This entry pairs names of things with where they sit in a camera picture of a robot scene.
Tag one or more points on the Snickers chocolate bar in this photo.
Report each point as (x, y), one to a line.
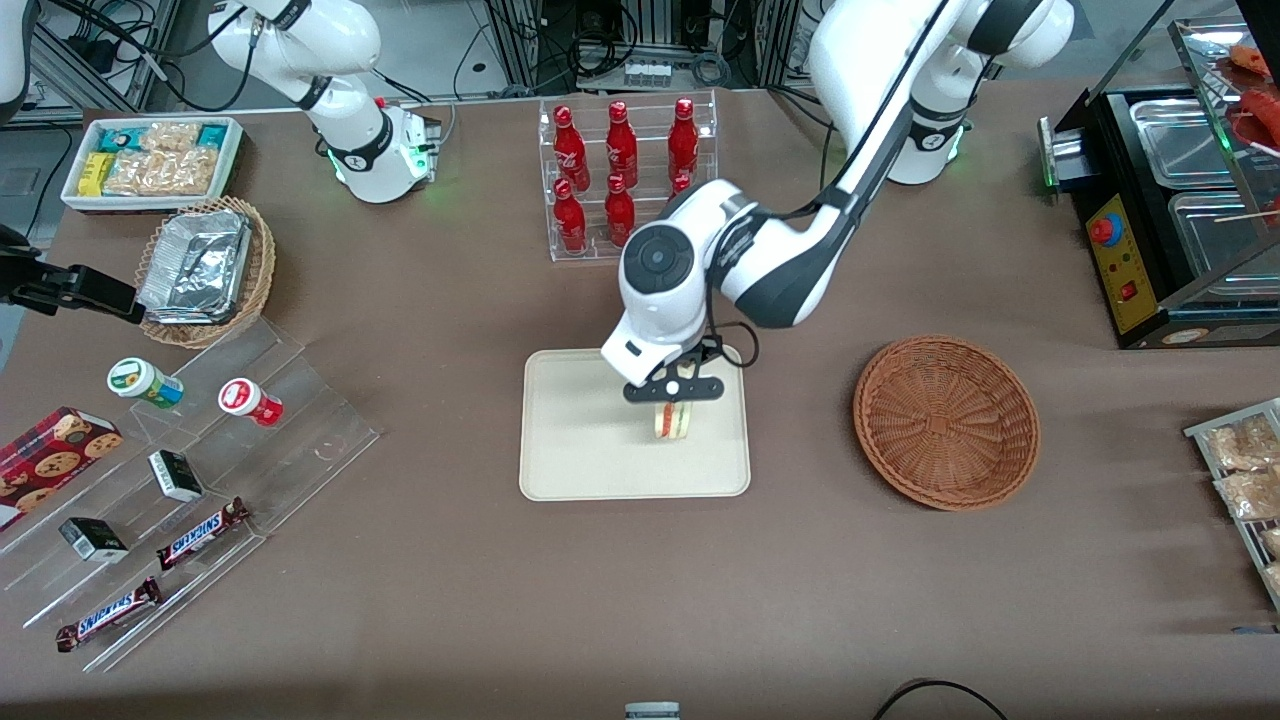
(108, 614)
(200, 533)

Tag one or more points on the green lid snack cup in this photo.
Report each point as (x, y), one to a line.
(140, 380)

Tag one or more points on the grey device edge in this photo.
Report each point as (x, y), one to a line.
(652, 712)

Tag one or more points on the yellow snack packet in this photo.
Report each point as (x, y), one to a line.
(96, 174)

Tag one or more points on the red cookie box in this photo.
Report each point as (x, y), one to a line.
(50, 460)

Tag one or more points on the black hot food warmer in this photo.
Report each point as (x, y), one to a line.
(1125, 280)

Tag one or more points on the red sausage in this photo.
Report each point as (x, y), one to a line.
(1262, 108)

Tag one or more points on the cream plastic tray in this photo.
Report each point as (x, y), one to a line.
(580, 450)

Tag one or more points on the clear acrylic stepped display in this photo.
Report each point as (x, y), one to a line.
(300, 440)

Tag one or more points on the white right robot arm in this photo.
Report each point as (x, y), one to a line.
(352, 140)

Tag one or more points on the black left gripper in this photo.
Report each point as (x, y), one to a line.
(706, 352)

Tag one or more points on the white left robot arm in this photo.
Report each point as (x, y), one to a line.
(790, 270)

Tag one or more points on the red soda bottle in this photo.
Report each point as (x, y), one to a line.
(683, 135)
(622, 140)
(618, 212)
(569, 145)
(680, 184)
(570, 222)

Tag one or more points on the clear acrylic bottle rack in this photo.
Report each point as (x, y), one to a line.
(590, 255)

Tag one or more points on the clear bag of pastry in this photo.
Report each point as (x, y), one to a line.
(1250, 495)
(1272, 542)
(1245, 445)
(1273, 580)

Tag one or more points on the stacked aluminium foil containers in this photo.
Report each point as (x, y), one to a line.
(195, 265)

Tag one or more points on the grey power strip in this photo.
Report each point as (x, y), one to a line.
(647, 73)

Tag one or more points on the light wicker basket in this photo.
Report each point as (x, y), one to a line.
(258, 270)

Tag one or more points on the steel food pan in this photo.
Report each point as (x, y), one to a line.
(1215, 245)
(1180, 145)

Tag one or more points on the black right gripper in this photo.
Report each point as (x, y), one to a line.
(62, 286)

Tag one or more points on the clear cracker bag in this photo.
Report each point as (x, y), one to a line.
(133, 173)
(170, 136)
(190, 171)

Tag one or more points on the teal snack packet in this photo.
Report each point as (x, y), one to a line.
(120, 139)
(213, 135)

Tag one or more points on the red lid snack cup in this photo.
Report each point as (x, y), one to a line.
(248, 400)

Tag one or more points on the small black box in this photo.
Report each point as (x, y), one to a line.
(176, 476)
(94, 540)

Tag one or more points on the white rectangular snack bin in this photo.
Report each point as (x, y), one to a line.
(150, 203)

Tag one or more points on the round brown wicker basket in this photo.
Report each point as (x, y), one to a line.
(945, 425)

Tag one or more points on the triangle sandwich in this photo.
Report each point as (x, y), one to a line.
(674, 422)

